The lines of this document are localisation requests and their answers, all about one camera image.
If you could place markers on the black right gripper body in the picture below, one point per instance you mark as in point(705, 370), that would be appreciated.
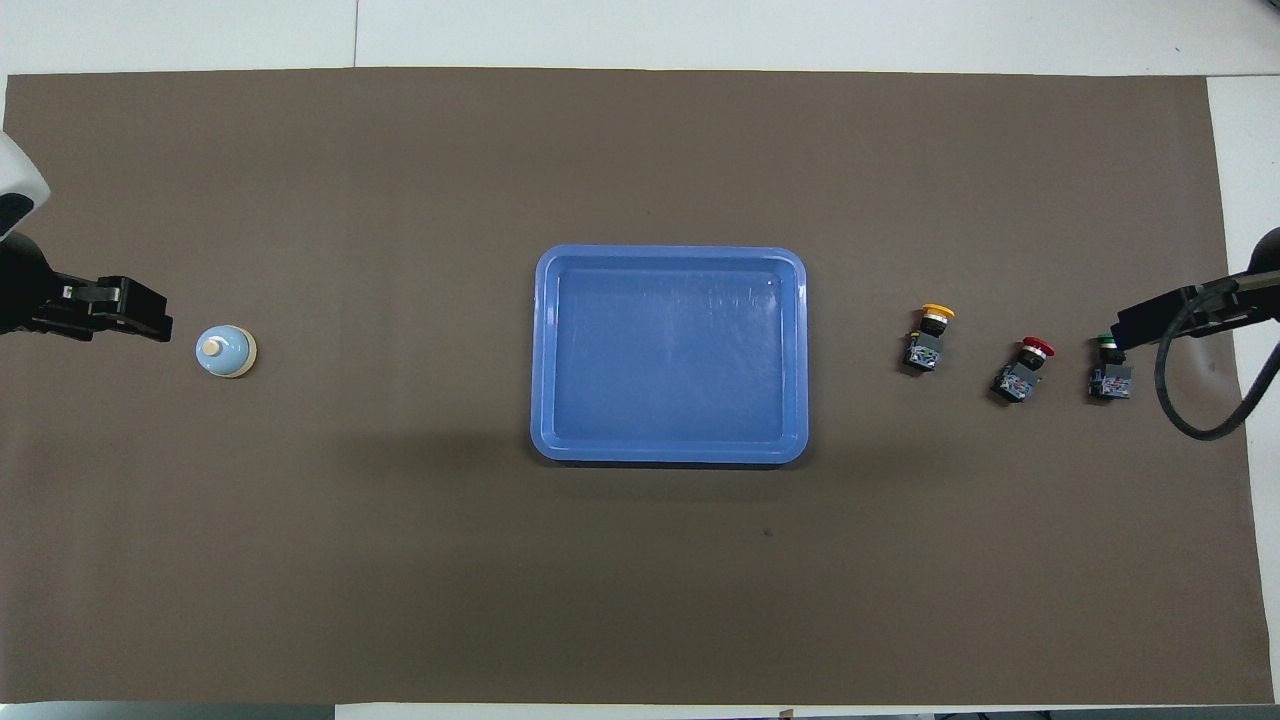
point(1266, 275)

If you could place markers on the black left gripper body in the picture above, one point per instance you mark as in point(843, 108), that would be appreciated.
point(22, 290)

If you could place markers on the green push button switch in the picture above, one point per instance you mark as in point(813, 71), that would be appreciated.
point(1110, 382)

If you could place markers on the red push button switch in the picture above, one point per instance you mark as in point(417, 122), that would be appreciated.
point(1015, 380)

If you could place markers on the yellow push button switch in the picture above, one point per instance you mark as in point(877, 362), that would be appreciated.
point(925, 352)

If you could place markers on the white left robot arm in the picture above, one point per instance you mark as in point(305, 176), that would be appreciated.
point(15, 180)

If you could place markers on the blue plastic tray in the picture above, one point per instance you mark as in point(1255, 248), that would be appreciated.
point(670, 360)

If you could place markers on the brown table mat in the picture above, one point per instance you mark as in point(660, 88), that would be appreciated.
point(400, 200)

